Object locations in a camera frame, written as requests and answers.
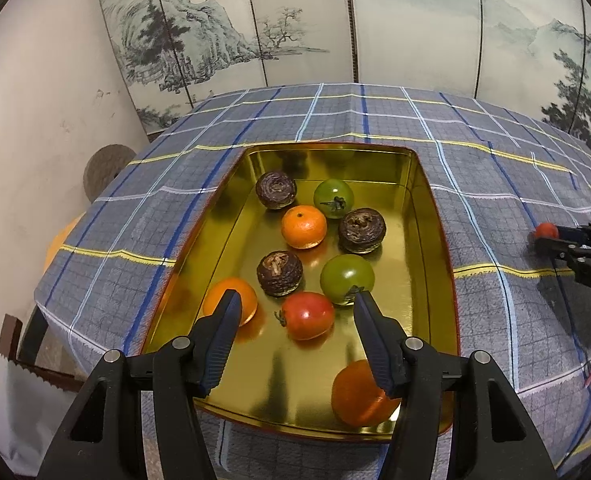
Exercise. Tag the brown round cushion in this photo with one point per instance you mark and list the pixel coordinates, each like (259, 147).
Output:
(107, 170)

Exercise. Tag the orange round object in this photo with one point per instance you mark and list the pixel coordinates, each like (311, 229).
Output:
(60, 245)

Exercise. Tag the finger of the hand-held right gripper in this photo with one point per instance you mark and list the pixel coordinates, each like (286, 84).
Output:
(575, 254)
(590, 232)

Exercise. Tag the painted folding screen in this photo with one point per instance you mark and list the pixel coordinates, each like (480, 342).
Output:
(415, 25)

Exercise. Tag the red tin box gold inside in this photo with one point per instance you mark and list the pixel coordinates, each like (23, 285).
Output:
(275, 380)

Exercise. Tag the brown wrinkled fruit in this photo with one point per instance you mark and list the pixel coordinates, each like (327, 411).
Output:
(362, 230)
(275, 190)
(279, 272)

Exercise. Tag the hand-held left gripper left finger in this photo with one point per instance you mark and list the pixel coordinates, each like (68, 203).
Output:
(223, 340)

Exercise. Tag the white paper bag brown edge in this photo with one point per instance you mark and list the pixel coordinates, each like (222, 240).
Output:
(25, 410)

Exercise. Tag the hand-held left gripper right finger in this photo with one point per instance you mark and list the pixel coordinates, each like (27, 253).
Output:
(375, 340)

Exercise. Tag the red tomato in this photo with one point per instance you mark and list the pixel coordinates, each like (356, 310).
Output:
(308, 315)
(545, 231)

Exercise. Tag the green tomato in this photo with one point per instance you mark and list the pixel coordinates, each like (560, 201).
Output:
(334, 198)
(348, 277)

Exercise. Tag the orange mandarin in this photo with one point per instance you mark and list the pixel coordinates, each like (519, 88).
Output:
(243, 295)
(303, 227)
(355, 400)

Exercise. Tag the blue plaid tablecloth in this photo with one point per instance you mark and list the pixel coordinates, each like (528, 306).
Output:
(500, 200)

